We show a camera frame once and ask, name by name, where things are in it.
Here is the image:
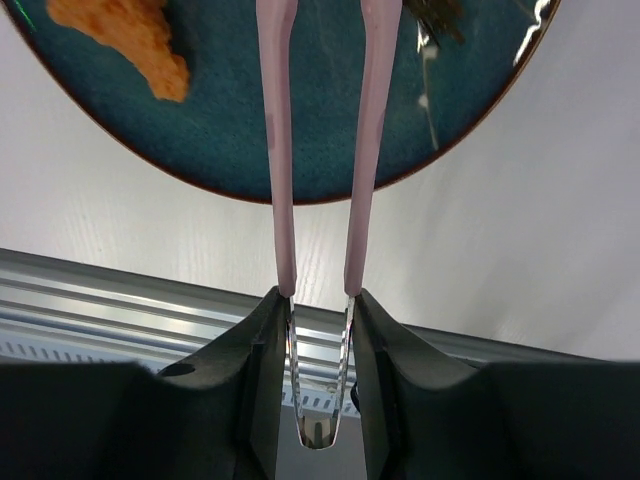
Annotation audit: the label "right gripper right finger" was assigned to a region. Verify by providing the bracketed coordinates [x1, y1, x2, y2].
[353, 292, 639, 479]

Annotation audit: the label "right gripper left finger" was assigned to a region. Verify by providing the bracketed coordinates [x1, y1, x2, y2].
[1, 290, 289, 479]

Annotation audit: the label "dark green seaweed piece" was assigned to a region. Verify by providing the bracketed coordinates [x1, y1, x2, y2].
[402, 0, 465, 46]

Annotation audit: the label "orange fried food piece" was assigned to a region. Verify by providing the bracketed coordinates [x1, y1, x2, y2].
[46, 0, 190, 103]

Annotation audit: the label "blue ceramic plate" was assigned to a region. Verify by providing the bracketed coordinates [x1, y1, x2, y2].
[4, 1, 558, 205]

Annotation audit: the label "pink steel tongs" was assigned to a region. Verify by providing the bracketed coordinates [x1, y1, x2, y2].
[255, 1, 403, 450]

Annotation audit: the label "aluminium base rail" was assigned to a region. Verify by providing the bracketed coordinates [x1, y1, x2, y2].
[0, 247, 591, 396]

